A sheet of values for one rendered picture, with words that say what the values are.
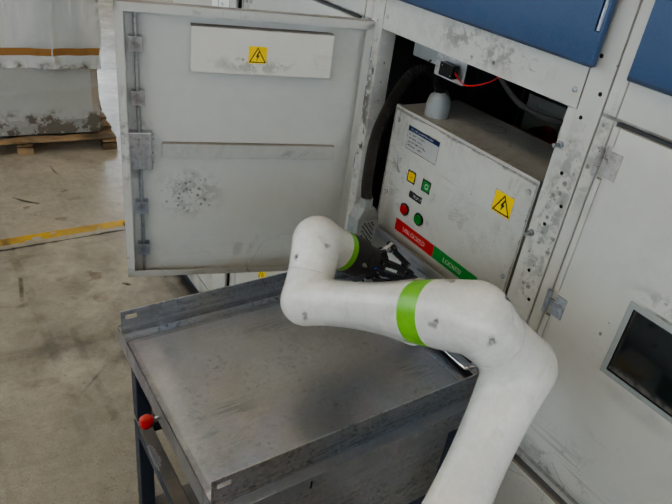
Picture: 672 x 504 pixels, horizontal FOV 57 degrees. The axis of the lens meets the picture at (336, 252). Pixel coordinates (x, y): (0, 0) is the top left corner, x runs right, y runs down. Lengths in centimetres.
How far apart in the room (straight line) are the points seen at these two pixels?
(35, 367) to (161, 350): 136
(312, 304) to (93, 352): 180
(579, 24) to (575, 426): 76
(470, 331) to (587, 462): 51
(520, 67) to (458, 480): 78
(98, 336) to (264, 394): 162
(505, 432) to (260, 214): 101
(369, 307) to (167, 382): 58
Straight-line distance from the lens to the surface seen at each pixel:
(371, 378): 155
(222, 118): 168
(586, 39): 120
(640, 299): 120
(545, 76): 128
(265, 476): 129
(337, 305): 118
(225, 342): 160
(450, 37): 145
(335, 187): 182
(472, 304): 97
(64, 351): 294
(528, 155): 150
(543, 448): 146
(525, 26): 128
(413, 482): 167
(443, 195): 156
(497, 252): 146
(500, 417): 108
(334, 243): 130
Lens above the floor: 187
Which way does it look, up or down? 31 degrees down
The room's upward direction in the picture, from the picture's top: 8 degrees clockwise
